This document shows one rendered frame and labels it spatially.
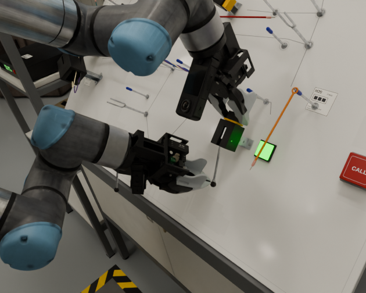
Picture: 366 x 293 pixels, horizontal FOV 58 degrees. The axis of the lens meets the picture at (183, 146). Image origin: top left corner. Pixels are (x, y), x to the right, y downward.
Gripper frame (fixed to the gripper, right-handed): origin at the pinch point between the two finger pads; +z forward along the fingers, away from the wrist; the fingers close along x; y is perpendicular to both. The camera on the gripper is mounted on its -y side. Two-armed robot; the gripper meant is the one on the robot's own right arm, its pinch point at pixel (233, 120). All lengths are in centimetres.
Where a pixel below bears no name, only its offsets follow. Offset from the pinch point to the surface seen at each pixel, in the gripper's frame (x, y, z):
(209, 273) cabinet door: 4.4, -28.0, 39.8
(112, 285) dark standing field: 74, -64, 96
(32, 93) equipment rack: 91, -18, 3
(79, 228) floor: 126, -58, 99
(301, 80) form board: -7.2, 14.9, 0.8
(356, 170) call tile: -25.2, 1.0, 3.5
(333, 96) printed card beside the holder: -14.8, 13.3, 1.5
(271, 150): -7.7, 0.0, 6.8
